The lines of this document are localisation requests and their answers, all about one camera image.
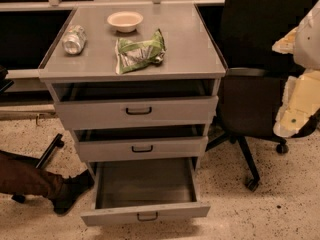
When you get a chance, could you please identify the black chair base left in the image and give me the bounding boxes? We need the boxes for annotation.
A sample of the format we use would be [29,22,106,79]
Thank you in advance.
[0,65,65,205]

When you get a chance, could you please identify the black office chair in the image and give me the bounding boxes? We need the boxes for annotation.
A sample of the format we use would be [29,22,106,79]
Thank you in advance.
[207,0,318,191]

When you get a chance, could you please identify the green chip bag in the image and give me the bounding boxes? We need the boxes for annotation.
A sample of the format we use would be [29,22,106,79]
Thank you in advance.
[115,29,166,74]

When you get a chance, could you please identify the grey middle drawer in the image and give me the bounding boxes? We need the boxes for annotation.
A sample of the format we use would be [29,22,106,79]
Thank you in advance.
[73,125,208,162]

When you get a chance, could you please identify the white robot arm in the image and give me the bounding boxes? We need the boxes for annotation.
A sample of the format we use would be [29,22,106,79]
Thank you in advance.
[272,1,320,138]

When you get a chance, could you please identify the grey drawer cabinet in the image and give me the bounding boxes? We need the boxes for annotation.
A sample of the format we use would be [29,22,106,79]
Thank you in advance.
[37,3,229,171]

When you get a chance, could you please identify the grey bottom drawer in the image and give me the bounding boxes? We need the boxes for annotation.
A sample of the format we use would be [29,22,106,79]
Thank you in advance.
[81,158,210,226]

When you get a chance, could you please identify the silver soda can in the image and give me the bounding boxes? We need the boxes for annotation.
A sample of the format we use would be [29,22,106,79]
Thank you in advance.
[62,25,87,55]

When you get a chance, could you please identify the beige paper bowl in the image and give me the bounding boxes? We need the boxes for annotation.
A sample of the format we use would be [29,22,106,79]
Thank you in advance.
[107,11,143,33]

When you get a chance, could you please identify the grey drawer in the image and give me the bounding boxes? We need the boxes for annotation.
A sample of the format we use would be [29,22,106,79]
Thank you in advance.
[73,125,208,162]
[52,80,217,130]
[81,158,210,226]

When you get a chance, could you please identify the person's leg brown trousers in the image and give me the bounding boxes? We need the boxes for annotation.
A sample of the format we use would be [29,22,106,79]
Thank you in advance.
[0,153,64,199]

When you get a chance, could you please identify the grey top drawer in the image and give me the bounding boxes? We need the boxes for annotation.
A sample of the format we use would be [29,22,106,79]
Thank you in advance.
[52,80,217,130]

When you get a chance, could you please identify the black shoe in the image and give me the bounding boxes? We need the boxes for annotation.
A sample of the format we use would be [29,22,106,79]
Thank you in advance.
[51,170,94,215]

